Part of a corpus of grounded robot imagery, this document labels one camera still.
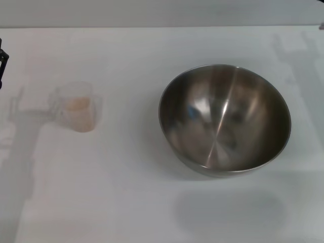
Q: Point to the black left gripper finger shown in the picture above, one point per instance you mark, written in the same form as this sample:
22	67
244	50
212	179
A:
3	59

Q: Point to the stainless steel mixing bowl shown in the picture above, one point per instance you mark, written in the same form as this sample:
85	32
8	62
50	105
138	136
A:
222	121

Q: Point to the clear plastic measuring cup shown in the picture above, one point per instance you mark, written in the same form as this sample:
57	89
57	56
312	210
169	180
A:
76	91

